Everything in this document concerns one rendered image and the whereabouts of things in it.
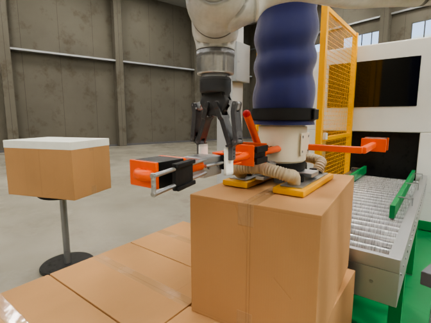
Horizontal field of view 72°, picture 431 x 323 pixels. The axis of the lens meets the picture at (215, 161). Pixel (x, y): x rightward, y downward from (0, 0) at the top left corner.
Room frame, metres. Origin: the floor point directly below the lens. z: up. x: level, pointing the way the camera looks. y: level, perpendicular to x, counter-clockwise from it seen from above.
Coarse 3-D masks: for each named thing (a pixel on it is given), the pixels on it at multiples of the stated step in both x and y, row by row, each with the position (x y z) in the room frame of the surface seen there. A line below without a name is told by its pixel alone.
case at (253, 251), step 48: (240, 192) 0.92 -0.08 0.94; (336, 192) 0.92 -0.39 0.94; (192, 240) 0.90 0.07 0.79; (240, 240) 0.81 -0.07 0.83; (288, 240) 0.74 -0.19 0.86; (336, 240) 0.90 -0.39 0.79; (192, 288) 0.90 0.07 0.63; (240, 288) 0.81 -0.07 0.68; (288, 288) 0.73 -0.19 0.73; (336, 288) 0.95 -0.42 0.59
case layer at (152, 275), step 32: (96, 256) 1.29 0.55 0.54; (128, 256) 1.29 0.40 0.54; (160, 256) 1.29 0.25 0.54; (32, 288) 1.03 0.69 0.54; (64, 288) 1.03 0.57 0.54; (96, 288) 1.03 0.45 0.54; (128, 288) 1.03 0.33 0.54; (160, 288) 1.03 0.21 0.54; (352, 288) 1.14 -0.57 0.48; (0, 320) 0.85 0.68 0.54; (32, 320) 0.85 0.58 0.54; (64, 320) 0.85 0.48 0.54; (96, 320) 0.85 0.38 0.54; (128, 320) 0.85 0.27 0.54; (160, 320) 0.85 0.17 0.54; (192, 320) 0.85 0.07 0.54
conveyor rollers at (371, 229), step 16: (368, 176) 3.19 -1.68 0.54; (368, 192) 2.46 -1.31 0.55; (384, 192) 2.47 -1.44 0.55; (352, 208) 2.03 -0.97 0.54; (368, 208) 2.04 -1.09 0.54; (384, 208) 2.06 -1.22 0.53; (400, 208) 2.01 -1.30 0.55; (352, 224) 1.70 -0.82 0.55; (368, 224) 1.72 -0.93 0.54; (384, 224) 1.74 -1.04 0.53; (400, 224) 1.70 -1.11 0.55; (352, 240) 1.46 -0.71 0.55; (368, 240) 1.48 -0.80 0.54; (384, 240) 1.50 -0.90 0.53
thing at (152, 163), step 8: (136, 160) 0.56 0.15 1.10; (144, 160) 0.56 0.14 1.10; (152, 160) 0.56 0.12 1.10; (160, 160) 0.56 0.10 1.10; (168, 160) 0.56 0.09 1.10; (176, 160) 0.57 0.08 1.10; (136, 168) 0.56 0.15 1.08; (144, 168) 0.55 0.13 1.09; (152, 168) 0.53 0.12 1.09; (160, 168) 0.54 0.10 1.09; (168, 168) 0.55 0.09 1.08; (160, 176) 0.54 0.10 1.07; (168, 176) 0.55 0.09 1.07; (136, 184) 0.56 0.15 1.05; (144, 184) 0.55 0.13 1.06; (160, 184) 0.54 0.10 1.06; (168, 184) 0.55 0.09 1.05
